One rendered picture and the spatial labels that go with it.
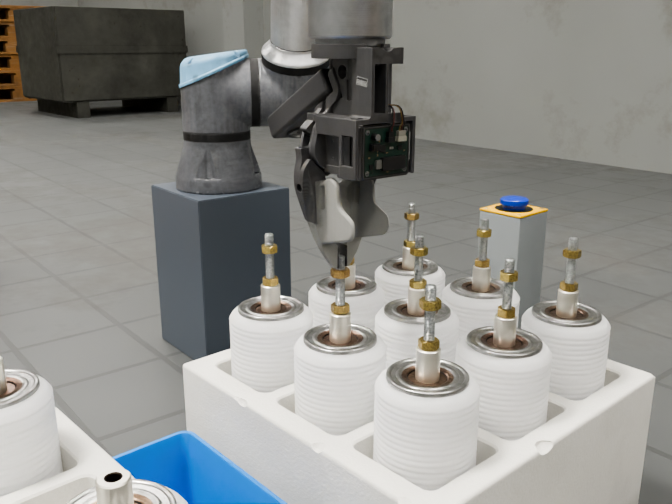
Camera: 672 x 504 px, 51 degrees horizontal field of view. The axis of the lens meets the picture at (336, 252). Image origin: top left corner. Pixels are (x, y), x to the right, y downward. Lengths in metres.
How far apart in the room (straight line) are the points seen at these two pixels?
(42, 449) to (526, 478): 0.43
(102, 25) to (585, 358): 5.35
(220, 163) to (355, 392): 0.61
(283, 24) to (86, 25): 4.71
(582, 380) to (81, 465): 0.52
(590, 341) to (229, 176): 0.67
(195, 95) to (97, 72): 4.66
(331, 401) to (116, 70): 5.33
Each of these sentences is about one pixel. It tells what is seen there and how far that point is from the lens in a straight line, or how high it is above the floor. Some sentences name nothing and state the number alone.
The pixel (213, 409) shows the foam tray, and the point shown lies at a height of 0.15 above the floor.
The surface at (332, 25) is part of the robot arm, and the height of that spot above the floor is 0.56.
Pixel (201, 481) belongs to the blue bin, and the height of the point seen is 0.07.
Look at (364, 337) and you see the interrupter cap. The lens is 0.73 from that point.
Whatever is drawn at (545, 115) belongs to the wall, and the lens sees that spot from 3.74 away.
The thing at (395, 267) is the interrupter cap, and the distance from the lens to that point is 0.96.
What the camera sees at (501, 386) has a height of 0.23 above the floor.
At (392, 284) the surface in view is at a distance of 0.94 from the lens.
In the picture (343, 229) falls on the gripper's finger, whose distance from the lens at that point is 0.66.
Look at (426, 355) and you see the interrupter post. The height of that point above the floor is 0.28.
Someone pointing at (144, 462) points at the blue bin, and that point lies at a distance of 0.84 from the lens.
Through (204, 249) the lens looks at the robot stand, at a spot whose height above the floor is 0.22.
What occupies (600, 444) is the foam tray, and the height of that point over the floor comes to 0.14.
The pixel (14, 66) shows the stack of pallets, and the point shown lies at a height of 0.33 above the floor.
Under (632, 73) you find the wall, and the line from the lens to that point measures 3.50.
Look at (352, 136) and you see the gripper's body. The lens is 0.61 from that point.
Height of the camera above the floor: 0.54
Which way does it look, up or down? 16 degrees down
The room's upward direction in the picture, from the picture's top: straight up
